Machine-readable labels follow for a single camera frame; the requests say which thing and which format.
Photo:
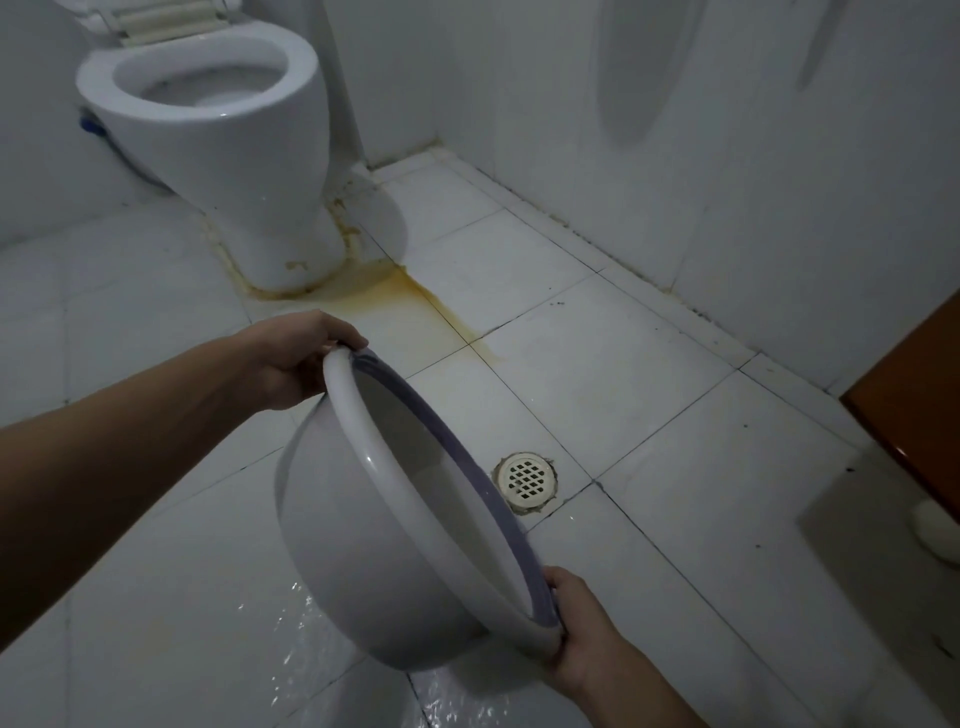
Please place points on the person's right hand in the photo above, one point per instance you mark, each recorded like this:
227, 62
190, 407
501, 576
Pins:
589, 637

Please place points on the person's left hand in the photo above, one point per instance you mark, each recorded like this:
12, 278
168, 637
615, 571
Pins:
289, 356

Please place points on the person's right thumb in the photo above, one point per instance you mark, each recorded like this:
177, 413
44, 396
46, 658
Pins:
556, 592

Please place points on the person's left thumb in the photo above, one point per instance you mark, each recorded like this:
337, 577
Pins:
341, 334

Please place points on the white plastic basin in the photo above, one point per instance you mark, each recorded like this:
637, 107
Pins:
405, 517

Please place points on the person's right forearm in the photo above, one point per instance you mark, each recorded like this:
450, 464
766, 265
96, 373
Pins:
637, 694

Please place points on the person's left forearm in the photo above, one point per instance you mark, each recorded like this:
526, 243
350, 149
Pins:
112, 465

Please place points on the round white floor drain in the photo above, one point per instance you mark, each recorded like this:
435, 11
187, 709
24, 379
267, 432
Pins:
526, 480

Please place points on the white toilet bowl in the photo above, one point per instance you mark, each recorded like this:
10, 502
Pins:
225, 142

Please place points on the blue object behind toilet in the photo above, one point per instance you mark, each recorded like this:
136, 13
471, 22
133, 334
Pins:
93, 124

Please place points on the white toilet seat lid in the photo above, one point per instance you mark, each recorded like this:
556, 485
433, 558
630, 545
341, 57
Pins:
154, 19

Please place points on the white round object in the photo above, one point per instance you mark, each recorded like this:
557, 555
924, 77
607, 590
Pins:
937, 531

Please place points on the brown wooden door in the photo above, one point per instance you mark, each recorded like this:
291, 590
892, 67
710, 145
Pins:
911, 409

